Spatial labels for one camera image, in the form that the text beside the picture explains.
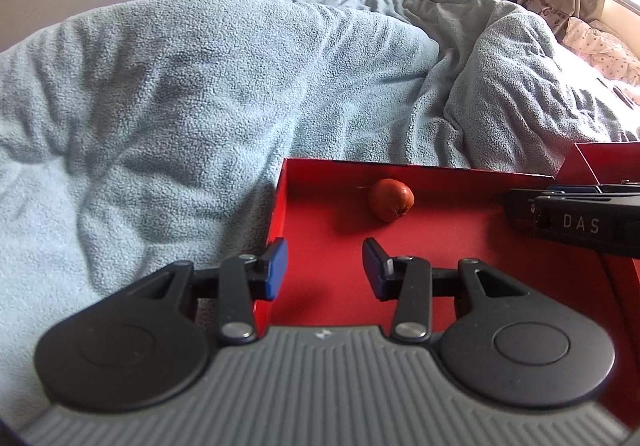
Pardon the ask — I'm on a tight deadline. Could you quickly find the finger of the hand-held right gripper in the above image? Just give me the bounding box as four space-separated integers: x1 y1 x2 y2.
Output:
501 188 640 231
546 181 640 193

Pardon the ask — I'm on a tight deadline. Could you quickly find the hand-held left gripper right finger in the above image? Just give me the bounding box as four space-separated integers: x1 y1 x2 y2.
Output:
362 237 538 345

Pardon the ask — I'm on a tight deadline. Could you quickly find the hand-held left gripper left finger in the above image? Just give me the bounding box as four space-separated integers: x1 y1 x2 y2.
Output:
120 238 289 345

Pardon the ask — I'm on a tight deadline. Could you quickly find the deep red cardboard box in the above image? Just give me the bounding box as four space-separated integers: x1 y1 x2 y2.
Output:
556 142 640 188

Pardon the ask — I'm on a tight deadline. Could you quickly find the red-brown jujube fruit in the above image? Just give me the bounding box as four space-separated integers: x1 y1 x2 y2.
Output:
368 178 415 222

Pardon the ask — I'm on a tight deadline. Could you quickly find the shallow red cardboard box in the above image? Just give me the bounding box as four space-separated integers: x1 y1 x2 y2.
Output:
252 157 640 429

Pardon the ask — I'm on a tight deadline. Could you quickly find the pink patterned bed sheet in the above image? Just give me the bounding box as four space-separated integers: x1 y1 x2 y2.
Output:
549 33 640 127

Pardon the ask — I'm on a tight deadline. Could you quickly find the light blue fleece blanket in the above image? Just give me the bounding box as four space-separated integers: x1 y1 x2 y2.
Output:
0 0 640 432

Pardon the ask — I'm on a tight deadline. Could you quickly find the black strap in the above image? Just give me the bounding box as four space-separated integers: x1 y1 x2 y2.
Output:
596 77 632 106

